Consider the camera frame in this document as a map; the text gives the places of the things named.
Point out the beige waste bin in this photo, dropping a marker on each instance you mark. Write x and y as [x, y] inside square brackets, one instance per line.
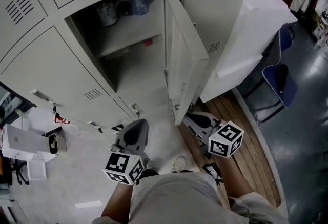
[62, 142]

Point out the person's right forearm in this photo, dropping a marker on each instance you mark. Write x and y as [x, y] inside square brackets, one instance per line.
[235, 179]

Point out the white open box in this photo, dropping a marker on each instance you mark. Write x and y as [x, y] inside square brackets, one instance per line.
[37, 169]

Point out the small round cup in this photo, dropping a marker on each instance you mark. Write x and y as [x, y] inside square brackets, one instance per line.
[123, 7]

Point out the large white foam panel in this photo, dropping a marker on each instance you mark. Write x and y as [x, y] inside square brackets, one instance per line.
[243, 51]

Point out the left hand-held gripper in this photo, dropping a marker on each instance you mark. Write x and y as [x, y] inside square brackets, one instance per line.
[120, 164]

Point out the blue plastic bottle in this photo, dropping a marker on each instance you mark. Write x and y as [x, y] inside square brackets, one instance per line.
[138, 2]

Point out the dark framed window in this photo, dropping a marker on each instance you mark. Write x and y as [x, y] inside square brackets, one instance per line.
[7, 105]

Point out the person's right shoe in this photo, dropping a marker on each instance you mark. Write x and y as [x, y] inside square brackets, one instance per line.
[179, 164]

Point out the person's torso in light shirt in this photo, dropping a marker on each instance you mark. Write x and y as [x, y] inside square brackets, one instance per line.
[179, 200]

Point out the small red object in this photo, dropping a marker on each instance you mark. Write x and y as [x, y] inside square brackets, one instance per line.
[148, 43]

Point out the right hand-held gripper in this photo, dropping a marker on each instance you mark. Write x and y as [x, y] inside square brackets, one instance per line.
[225, 138]

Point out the white water dispenser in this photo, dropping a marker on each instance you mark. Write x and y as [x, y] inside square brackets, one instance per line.
[23, 141]

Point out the person's left forearm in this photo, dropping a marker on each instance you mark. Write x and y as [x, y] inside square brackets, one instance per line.
[116, 200]

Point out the blue chair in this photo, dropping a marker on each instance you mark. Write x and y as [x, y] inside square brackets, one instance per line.
[282, 84]

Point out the black office chair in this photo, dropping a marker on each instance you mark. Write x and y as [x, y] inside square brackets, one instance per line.
[19, 171]

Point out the wooden platform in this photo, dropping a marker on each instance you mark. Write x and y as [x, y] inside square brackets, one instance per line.
[256, 166]

